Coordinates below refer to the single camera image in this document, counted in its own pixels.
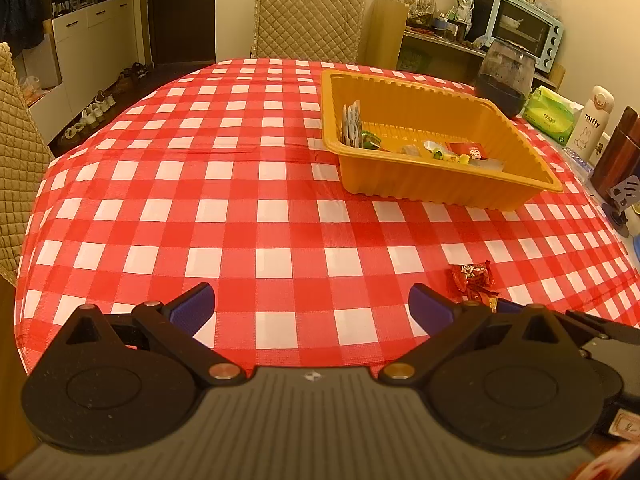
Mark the white cabinet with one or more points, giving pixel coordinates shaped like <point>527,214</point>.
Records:
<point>95,40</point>

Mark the wooden shelf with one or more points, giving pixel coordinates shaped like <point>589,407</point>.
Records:
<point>385,30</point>

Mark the dark door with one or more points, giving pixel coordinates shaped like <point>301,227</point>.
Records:
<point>180,10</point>

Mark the small red candy packet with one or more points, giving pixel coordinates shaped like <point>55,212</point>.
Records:
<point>467,275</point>
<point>484,297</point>

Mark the beige quilted chair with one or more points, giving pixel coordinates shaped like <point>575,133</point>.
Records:
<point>15,160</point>
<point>307,17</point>

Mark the blue and white box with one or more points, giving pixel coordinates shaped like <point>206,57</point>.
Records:
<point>577,162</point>

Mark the green snack packet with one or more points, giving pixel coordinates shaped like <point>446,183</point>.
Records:
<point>370,139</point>

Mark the dark hanging jacket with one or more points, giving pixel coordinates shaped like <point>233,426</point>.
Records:
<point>20,5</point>

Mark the grey snack packet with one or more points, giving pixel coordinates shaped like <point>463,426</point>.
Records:
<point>352,125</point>

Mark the green tissue pack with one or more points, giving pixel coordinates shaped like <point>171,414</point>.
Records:
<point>550,115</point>

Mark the dark glass jar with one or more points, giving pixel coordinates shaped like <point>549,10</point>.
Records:
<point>502,80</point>

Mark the brown wooden grinder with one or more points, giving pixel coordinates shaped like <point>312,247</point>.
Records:
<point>620,145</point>

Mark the light blue toaster oven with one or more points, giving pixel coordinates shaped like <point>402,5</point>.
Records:
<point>525,27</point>

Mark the white thermos bottle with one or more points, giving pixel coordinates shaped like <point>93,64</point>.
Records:
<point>590,125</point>

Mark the blue round object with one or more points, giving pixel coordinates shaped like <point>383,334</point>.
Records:
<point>636,250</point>

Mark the grey phone stand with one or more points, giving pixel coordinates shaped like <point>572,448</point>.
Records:
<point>622,195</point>

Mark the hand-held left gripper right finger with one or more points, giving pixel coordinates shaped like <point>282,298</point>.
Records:
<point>430,307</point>

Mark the orange lid plastic jar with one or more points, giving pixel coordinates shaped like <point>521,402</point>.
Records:
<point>419,5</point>

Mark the large red snack packet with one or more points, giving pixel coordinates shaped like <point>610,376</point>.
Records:
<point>467,150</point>

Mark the yellow plastic tray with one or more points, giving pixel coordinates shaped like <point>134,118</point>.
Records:
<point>430,185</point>

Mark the red checkered tablecloth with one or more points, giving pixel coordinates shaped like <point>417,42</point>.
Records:
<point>225,185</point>

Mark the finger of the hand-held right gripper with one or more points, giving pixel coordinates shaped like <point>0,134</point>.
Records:
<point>600,325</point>
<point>506,305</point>

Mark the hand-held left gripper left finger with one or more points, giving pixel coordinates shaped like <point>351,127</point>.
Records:
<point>192,305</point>

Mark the row of shoes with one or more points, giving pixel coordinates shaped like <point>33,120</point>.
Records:
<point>95,110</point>

